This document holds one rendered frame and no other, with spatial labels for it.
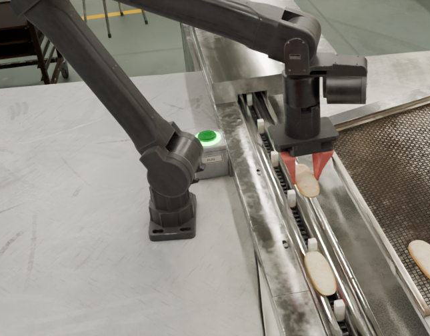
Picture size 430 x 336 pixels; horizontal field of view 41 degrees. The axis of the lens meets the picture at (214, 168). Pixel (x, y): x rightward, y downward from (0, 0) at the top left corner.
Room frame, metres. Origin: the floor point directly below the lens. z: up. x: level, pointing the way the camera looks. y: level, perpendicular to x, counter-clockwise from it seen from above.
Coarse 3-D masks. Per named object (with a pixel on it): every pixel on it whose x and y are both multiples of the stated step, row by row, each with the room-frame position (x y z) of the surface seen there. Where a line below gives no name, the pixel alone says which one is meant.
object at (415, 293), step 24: (360, 120) 1.03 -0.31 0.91; (384, 120) 1.01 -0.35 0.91; (408, 120) 0.99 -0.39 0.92; (336, 144) 0.98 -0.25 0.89; (384, 144) 0.93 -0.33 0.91; (408, 168) 0.85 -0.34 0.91; (360, 192) 0.81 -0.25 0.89; (408, 192) 0.78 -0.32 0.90; (384, 216) 0.74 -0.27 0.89; (384, 240) 0.68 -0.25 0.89; (408, 240) 0.67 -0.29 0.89; (408, 288) 0.58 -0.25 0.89
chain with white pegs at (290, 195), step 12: (252, 108) 1.26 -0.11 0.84; (264, 132) 1.14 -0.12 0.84; (264, 144) 1.09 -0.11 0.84; (276, 156) 1.00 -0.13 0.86; (276, 168) 0.99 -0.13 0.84; (288, 192) 0.86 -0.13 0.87; (300, 216) 0.82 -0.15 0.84; (300, 228) 0.79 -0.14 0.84; (312, 240) 0.72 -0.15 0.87; (336, 300) 0.62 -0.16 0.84; (336, 312) 0.58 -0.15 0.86
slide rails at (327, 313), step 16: (240, 96) 1.31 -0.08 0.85; (256, 96) 1.30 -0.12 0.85; (256, 128) 1.14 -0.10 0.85; (256, 144) 1.07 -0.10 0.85; (272, 144) 1.07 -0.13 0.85; (272, 176) 0.95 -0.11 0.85; (288, 176) 0.94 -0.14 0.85; (288, 208) 0.84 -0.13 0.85; (304, 208) 0.83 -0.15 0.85; (288, 224) 0.79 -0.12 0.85; (320, 240) 0.74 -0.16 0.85; (304, 256) 0.71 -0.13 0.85; (336, 272) 0.66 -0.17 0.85; (336, 288) 0.63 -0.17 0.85; (320, 304) 0.60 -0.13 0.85; (352, 304) 0.60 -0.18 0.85; (352, 320) 0.57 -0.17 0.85
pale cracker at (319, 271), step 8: (312, 256) 0.70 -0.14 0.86; (320, 256) 0.70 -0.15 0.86; (312, 264) 0.68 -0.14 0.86; (320, 264) 0.68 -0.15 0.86; (328, 264) 0.68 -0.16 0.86; (312, 272) 0.66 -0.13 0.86; (320, 272) 0.66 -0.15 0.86; (328, 272) 0.66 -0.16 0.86; (312, 280) 0.65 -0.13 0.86; (320, 280) 0.64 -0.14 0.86; (328, 280) 0.64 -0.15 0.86; (320, 288) 0.63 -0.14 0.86; (328, 288) 0.63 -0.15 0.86
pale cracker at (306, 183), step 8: (296, 168) 0.84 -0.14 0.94; (304, 168) 0.83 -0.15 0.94; (296, 176) 0.81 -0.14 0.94; (304, 176) 0.81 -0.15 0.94; (312, 176) 0.81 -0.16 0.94; (296, 184) 0.79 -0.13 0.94; (304, 184) 0.78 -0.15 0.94; (312, 184) 0.78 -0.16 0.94; (304, 192) 0.77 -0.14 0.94; (312, 192) 0.76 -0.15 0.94
